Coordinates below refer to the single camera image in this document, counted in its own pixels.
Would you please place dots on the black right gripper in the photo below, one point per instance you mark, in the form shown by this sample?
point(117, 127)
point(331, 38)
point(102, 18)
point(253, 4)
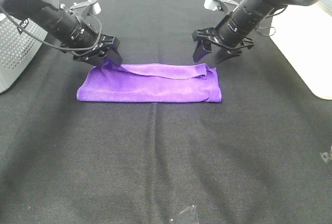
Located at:
point(230, 44)

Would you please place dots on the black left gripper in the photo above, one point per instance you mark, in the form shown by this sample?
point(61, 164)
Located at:
point(105, 50)

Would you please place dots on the purple microfiber towel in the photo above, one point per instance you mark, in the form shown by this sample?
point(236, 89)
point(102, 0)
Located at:
point(135, 83)

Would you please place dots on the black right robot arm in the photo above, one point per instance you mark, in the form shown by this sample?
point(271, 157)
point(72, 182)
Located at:
point(249, 13)

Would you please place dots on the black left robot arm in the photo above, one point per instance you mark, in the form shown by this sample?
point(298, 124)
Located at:
point(68, 25)

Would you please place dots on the grey perforated basket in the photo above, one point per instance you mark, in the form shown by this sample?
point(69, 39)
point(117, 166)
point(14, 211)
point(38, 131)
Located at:
point(17, 51)

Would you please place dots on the white box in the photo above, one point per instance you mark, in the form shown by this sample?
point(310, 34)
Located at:
point(303, 35)

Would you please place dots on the black table cloth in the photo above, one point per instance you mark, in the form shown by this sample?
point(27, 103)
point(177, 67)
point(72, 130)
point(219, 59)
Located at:
point(253, 158)

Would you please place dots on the clear tape strip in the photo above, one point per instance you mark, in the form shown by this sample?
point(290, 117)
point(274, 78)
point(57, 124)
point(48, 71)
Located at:
point(326, 156)

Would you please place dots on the clear tape bottom centre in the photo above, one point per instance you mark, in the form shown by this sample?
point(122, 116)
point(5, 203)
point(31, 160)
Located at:
point(187, 216)

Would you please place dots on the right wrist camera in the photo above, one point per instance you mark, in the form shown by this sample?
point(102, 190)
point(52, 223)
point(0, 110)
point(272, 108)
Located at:
point(220, 5)

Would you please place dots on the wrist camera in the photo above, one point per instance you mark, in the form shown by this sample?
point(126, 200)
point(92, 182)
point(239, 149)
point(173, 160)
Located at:
point(89, 7)
point(220, 5)

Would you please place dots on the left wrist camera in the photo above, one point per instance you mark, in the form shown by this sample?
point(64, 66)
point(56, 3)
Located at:
point(89, 7)

